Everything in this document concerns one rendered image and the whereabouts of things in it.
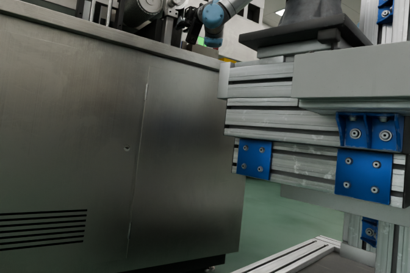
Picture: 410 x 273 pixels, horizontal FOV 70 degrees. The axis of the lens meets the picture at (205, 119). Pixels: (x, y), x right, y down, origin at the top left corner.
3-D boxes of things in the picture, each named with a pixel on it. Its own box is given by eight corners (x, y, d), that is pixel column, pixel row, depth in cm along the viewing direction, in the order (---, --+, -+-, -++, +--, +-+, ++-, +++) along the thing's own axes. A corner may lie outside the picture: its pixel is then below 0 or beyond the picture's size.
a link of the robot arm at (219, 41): (201, 38, 111) (204, 10, 112) (204, 47, 123) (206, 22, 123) (222, 40, 111) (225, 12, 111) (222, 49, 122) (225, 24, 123)
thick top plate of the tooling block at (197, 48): (191, 54, 140) (193, 42, 140) (155, 66, 173) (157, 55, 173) (218, 62, 149) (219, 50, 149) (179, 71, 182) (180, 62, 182)
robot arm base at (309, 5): (356, 47, 65) (360, 3, 65) (331, 23, 54) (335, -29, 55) (293, 55, 75) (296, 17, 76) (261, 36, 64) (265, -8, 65)
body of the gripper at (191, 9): (197, 14, 140) (212, 7, 130) (195, 31, 139) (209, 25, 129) (183, 9, 136) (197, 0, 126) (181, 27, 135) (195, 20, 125)
